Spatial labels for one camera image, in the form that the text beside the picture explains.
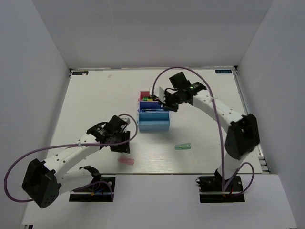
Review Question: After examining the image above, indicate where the red container bin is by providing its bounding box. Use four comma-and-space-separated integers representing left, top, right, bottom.
138, 91, 151, 102

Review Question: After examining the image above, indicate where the left blue table label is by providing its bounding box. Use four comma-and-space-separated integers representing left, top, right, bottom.
72, 71, 89, 75

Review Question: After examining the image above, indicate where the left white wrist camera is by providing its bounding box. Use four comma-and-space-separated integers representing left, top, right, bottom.
120, 117, 130, 125

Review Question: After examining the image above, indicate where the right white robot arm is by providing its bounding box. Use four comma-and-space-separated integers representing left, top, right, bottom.
151, 72, 260, 190

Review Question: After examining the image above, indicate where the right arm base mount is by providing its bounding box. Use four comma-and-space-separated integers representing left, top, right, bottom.
195, 176, 245, 203

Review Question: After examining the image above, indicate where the blue table label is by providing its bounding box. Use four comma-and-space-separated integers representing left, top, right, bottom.
215, 69, 232, 74
72, 71, 89, 75

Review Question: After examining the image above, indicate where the dark blue container bin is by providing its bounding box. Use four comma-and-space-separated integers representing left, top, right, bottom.
138, 101, 168, 113

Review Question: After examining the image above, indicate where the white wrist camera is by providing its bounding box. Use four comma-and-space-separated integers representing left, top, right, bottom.
149, 87, 165, 102
120, 117, 130, 125

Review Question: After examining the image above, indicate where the right blue table label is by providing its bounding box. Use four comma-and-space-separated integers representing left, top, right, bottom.
215, 69, 232, 74

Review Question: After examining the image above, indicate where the yellow highlighter marker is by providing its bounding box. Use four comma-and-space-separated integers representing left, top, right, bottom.
142, 97, 154, 102

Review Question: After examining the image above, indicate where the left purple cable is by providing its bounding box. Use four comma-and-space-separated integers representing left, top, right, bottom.
4, 114, 139, 203

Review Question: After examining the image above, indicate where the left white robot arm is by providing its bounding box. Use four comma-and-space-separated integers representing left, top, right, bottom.
22, 114, 133, 208

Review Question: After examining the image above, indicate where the light blue container bin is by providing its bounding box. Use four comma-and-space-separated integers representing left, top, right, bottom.
138, 112, 170, 132

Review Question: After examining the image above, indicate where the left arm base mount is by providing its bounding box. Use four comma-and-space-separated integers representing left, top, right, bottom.
69, 176, 116, 203

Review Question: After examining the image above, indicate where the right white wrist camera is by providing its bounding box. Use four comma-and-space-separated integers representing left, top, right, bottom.
149, 87, 165, 102

